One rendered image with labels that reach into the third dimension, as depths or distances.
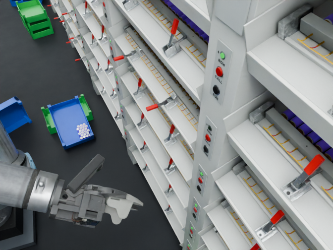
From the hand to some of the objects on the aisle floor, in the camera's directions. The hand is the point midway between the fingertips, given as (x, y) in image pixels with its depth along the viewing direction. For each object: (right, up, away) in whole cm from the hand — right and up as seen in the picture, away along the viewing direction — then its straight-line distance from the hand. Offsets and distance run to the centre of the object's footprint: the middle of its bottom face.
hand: (136, 203), depth 75 cm
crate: (-55, +21, +118) cm, 132 cm away
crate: (-99, +16, +122) cm, 158 cm away
